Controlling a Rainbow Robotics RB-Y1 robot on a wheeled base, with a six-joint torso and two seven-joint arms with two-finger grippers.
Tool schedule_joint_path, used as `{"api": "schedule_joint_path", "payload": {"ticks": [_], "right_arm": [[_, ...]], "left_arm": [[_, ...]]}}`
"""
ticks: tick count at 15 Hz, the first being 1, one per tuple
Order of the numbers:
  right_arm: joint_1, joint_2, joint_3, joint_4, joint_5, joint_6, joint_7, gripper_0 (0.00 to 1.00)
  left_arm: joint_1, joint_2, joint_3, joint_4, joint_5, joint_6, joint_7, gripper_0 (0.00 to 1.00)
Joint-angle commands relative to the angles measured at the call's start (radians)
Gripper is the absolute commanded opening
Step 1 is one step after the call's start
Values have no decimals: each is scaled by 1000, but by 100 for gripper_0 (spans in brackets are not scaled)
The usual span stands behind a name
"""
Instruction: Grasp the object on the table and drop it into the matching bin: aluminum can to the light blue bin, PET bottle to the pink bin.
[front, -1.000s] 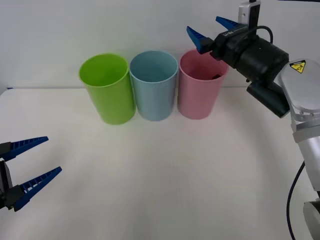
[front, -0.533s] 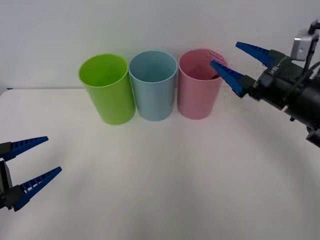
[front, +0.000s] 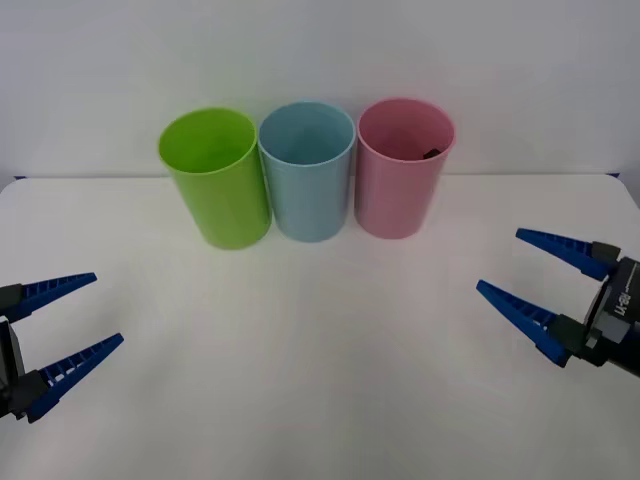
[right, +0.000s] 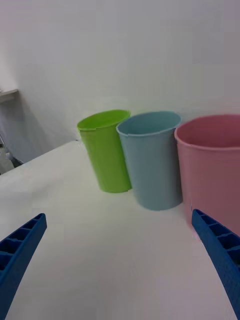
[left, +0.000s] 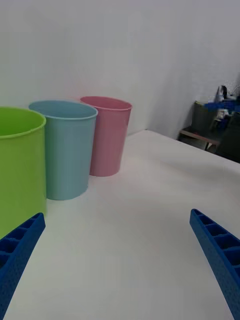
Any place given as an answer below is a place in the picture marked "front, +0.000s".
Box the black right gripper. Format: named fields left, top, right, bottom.
left=475, top=227, right=640, bottom=379

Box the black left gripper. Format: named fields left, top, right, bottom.
left=0, top=272, right=125, bottom=425

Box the pink plastic bin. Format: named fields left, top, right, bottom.
left=356, top=97, right=457, bottom=240

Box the green plastic bin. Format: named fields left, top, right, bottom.
left=157, top=106, right=274, bottom=250

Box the pale blue plastic bin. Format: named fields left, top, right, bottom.
left=257, top=100, right=357, bottom=243

